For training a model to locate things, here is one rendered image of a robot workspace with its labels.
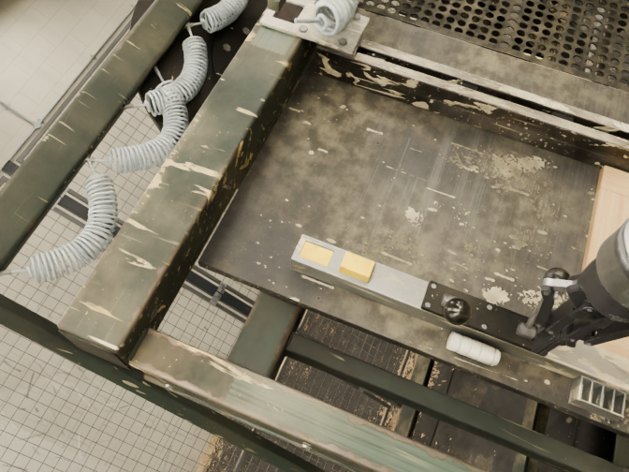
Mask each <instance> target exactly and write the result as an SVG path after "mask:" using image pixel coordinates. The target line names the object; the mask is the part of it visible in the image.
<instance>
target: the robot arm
mask: <svg viewBox="0 0 629 472"><path fill-rule="evenodd" d="M565 291H567V294H568V296H569V299H568V300H567V301H566V302H564V303H563V304H562V305H560V306H559V307H558V308H557V309H555V310H551V309H552V307H553V305H554V302H555V300H558V299H559V295H562V294H563V292H565ZM541 294H542V298H541V300H540V303H539V305H538V307H537V311H536V316H535V320H534V325H535V326H536V327H538V329H537V333H536V334H535V338H534V345H533V349H532V352H533V353H536V354H538V355H541V356H544V355H545V354H547V353H548V352H550V351H551V350H552V349H554V348H555V347H557V346H568V347H576V344H577V341H578V340H581V341H583V344H584V345H586V346H596V345H599V344H603V343H606V342H610V341H614V340H618V339H621V338H624V337H628V336H629V218H628V219H627V220H626V221H625V222H624V223H623V224H622V225H621V226H620V227H619V228H618V229H617V230H616V231H615V232H613V233H612V234H611V235H610V236H609V237H608V238H607V239H606V240H604V241H603V243H602V244H601V246H600V247H599V250H598V252H597V255H596V258H595V259H594V260H593V261H592V262H591V263H589V265H588V266H587V267H586V268H585V269H584V271H583V272H582V273H579V274H574V275H572V276H570V277H569V278H568V280H561V279H557V278H556V275H555V274H554V273H545V274H544V279H543V283H542V287H541ZM596 332H597V333H596Z"/></svg>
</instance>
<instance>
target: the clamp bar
mask: <svg viewBox="0 0 629 472"><path fill-rule="evenodd" d="M286 2H287V3H290V4H293V5H297V6H300V7H303V10H302V12H301V13H300V15H299V17H298V18H312V17H313V11H314V8H315V4H316V3H317V2H318V1H315V0H286ZM276 13H277V12H276V11H273V10H270V9H267V11H266V13H265V14H264V16H263V17H262V19H261V20H260V22H259V23H260V24H261V25H264V26H267V27H269V28H272V29H275V30H278V31H281V32H284V33H287V34H289V35H293V36H296V37H301V38H304V39H307V40H310V41H312V42H316V45H317V46H316V53H315V64H314V72H315V73H318V74H320V75H323V76H326V77H329V78H332V79H334V80H337V81H342V82H345V83H348V84H351V85H354V86H357V87H359V88H362V89H365V90H368V91H371V92H374V93H377V94H379V95H382V96H387V97H390V98H393V99H396V100H399V101H401V102H404V103H407V104H410V105H413V106H416V107H419V108H421V109H424V110H427V111H432V112H435V113H438V114H441V115H444V116H446V117H449V118H452V119H455V120H458V121H461V122H464V123H466V124H469V125H474V126H477V127H480V128H483V129H486V130H488V131H491V132H494V133H497V134H500V135H503V136H506V137H509V138H511V139H514V140H518V141H521V142H524V143H527V144H530V145H532V146H535V147H538V148H541V149H544V150H547V151H550V152H553V153H555V154H558V155H563V156H566V157H569V158H572V159H575V160H577V161H580V162H583V163H586V164H589V165H592V166H595V167H597V168H600V169H601V168H603V167H604V166H609V167H612V168H614V169H617V170H622V171H625V172H628V173H629V125H628V124H626V123H622V122H619V121H616V120H613V119H610V118H607V117H605V116H602V115H599V114H595V113H592V112H589V111H585V110H582V109H579V108H576V107H573V106H569V105H566V104H563V103H561V102H558V101H555V100H552V99H549V98H546V97H542V96H538V95H535V94H532V93H529V92H526V91H523V90H520V89H517V88H514V87H511V86H508V85H505V84H502V83H499V82H497V81H491V80H488V79H485V78H482V77H479V76H477V75H474V74H471V73H468V72H464V71H461V70H458V69H456V68H453V67H450V66H445V65H442V64H438V63H435V62H433V61H430V60H427V59H424V58H421V57H418V56H415V55H412V54H409V53H406V52H401V51H398V50H395V49H392V48H390V47H386V46H383V45H380V44H377V43H374V42H371V41H369V40H366V39H363V33H364V30H365V28H366V26H367V24H368V22H369V20H370V18H368V17H365V16H362V15H360V14H359V13H357V12H356V13H355V15H354V18H352V20H351V23H349V24H348V25H347V26H346V27H345V29H343V30H342V31H341V32H340V33H338V34H336V35H334V36H333V37H326V36H325V35H323V34H321V33H320V32H319V30H317V28H316V27H315V24H314V23H292V22H287V21H283V20H280V19H277V18H274V16H275V14H276Z"/></svg>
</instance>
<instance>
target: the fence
mask: <svg viewBox="0 0 629 472"><path fill-rule="evenodd" d="M305 242H308V243H312V244H315V245H317V246H320V247H323V248H325V249H328V250H330V251H332V252H333V256H332V258H331V260H330V262H329V266H328V267H325V266H323V265H320V264H318V263H315V262H312V261H310V260H308V259H306V258H301V257H300V252H301V250H302V247H303V246H304V244H305ZM345 252H346V251H345V250H343V249H341V248H338V247H336V246H333V245H330V244H328V243H324V242H321V241H318V240H317V239H314V238H311V237H309V236H306V235H304V234H302V236H301V238H300V241H299V243H298V245H297V247H296V249H295V251H294V254H293V256H292V258H291V269H293V270H295V271H298V272H300V273H304V274H307V275H310V276H312V277H314V278H316V279H319V280H321V281H324V282H326V283H329V284H332V285H334V286H336V287H338V288H342V289H345V290H347V291H350V292H353V293H355V294H358V295H359V296H362V297H364V298H367V299H369V300H372V301H375V302H379V303H381V304H383V305H385V306H388V307H390V308H393V309H396V310H398V311H401V312H403V313H405V314H407V315H410V316H412V317H416V318H419V319H422V320H424V321H427V322H429V323H431V324H433V325H436V326H438V327H441V328H444V329H446V330H449V331H451V332H457V333H460V334H461V335H465V336H467V337H470V338H472V339H475V340H477V341H479V342H481V343H484V344H487V345H489V346H492V347H494V348H497V349H499V350H501V351H503V352H505V353H508V354H510V355H513V356H515V357H518V358H520V359H523V360H525V361H529V362H531V363H534V364H536V365H539V366H541V367H544V368H546V369H549V370H551V371H553V372H556V373H558V374H561V375H563V376H567V377H570V378H573V379H574V378H576V377H578V376H585V377H587V378H590V379H592V380H595V381H597V382H600V383H602V384H605V385H608V386H609V387H612V388H615V389H617V390H619V391H624V392H626V393H627V395H626V399H625V400H627V401H629V359H628V358H626V357H624V356H621V355H619V354H616V353H614V352H611V351H608V350H606V349H603V348H601V347H597V346H586V345H584V344H583V341H581V340H578V341H577V344H576V347H568V346H557V347H555V348H554V349H552V350H551V351H550V352H549V353H548V355H547V356H545V357H543V356H540V355H538V354H535V353H533V352H531V351H529V350H526V349H523V348H521V347H517V346H514V345H512V344H509V343H507V342H505V341H502V340H500V339H497V338H495V337H492V336H489V335H487V334H485V333H483V332H479V331H476V330H473V329H471V328H468V327H466V326H463V325H460V326H457V325H453V324H451V323H449V322H448V321H447V320H446V319H445V318H443V317H439V316H437V315H435V314H433V313H430V312H427V311H425V310H422V309H421V308H420V306H421V304H422V301H423V298H424V295H425V292H426V289H427V286H428V284H429V282H427V281H424V280H422V279H419V278H416V277H414V276H412V275H410V274H407V273H403V272H400V271H397V270H395V269H392V268H390V267H388V266H385V265H383V264H380V263H377V262H375V264H374V267H373V271H372V274H371V277H370V279H369V282H368V283H366V282H364V281H361V280H358V279H357V278H354V277H352V276H349V275H347V274H344V273H340V272H339V270H340V265H341V263H342V261H343V258H344V255H345Z"/></svg>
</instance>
